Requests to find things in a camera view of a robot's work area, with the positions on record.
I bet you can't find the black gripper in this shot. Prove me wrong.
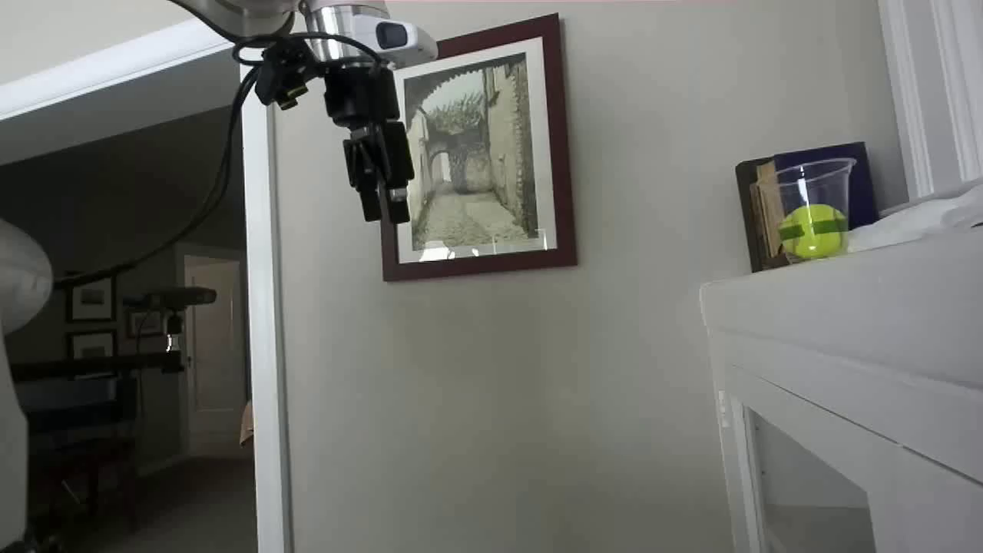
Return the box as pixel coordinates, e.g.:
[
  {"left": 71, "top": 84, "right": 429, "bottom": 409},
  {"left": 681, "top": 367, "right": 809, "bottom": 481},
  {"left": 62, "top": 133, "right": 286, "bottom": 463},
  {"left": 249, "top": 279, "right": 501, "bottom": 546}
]
[{"left": 322, "top": 62, "right": 417, "bottom": 229}]

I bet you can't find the dark red framed picture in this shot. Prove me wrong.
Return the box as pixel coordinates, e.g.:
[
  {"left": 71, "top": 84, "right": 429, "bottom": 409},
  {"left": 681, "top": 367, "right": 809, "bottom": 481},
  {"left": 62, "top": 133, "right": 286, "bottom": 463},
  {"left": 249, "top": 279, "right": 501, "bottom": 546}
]
[{"left": 377, "top": 13, "right": 580, "bottom": 285}]

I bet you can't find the white panel door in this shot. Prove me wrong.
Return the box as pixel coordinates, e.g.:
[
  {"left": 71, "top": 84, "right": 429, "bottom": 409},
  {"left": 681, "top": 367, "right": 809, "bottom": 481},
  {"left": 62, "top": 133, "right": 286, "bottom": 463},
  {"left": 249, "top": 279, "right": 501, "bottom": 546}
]
[{"left": 178, "top": 250, "right": 255, "bottom": 466}]

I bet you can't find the dark wooden furniture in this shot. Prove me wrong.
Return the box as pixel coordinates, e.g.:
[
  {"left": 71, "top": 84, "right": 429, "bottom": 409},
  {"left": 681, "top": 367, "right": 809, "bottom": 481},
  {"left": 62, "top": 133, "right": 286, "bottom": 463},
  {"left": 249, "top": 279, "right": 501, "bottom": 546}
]
[{"left": 17, "top": 376, "right": 143, "bottom": 535}]

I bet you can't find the clear plastic cup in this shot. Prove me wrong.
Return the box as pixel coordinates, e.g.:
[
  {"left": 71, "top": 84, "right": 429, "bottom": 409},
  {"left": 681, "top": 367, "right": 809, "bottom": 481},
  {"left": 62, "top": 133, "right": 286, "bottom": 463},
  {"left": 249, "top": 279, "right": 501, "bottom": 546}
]
[{"left": 772, "top": 155, "right": 860, "bottom": 264}]

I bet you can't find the yellow green tennis ball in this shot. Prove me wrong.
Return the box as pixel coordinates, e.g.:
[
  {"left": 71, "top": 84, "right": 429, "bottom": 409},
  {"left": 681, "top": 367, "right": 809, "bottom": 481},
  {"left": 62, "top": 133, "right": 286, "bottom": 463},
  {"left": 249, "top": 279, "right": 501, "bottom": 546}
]
[{"left": 777, "top": 200, "right": 850, "bottom": 264}]

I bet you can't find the white glass door cabinet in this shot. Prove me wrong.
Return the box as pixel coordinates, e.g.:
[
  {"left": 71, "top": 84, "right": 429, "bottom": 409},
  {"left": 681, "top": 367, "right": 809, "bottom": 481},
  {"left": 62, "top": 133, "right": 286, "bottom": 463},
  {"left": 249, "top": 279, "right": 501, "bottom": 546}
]
[{"left": 698, "top": 225, "right": 983, "bottom": 553}]

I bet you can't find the white crumpled cloth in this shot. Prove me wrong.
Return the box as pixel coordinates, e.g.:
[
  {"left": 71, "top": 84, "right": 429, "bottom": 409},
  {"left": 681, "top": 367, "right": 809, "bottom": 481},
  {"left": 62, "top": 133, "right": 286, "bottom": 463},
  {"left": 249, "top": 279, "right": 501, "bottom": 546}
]
[{"left": 846, "top": 178, "right": 983, "bottom": 256}]

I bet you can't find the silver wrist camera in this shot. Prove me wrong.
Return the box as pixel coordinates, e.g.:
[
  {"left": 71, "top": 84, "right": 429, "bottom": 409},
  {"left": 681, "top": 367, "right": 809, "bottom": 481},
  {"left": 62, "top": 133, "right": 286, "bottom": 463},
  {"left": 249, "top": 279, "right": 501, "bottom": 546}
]
[{"left": 305, "top": 0, "right": 443, "bottom": 72}]

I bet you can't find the black cable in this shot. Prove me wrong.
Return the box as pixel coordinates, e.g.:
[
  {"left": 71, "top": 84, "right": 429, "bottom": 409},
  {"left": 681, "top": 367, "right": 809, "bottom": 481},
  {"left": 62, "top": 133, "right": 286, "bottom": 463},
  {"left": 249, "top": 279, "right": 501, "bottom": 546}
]
[{"left": 55, "top": 31, "right": 396, "bottom": 292}]

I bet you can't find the white door frame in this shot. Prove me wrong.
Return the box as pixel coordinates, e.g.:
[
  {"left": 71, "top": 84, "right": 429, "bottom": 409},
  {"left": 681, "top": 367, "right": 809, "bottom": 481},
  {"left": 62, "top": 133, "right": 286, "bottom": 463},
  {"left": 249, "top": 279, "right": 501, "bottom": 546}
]
[{"left": 0, "top": 17, "right": 299, "bottom": 553}]

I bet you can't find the small framed wall picture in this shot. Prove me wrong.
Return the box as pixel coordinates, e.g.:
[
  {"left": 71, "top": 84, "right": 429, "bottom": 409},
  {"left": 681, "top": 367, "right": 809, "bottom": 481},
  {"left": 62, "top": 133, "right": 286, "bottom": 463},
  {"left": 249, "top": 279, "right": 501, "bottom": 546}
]
[
  {"left": 65, "top": 272, "right": 121, "bottom": 325},
  {"left": 65, "top": 325, "right": 121, "bottom": 367},
  {"left": 125, "top": 304, "right": 169, "bottom": 342}
]

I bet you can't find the white window frame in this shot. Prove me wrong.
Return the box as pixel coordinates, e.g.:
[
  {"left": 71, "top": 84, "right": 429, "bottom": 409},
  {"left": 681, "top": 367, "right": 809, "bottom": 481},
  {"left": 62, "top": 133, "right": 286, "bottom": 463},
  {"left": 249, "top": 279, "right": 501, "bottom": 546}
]
[{"left": 874, "top": 0, "right": 983, "bottom": 203}]

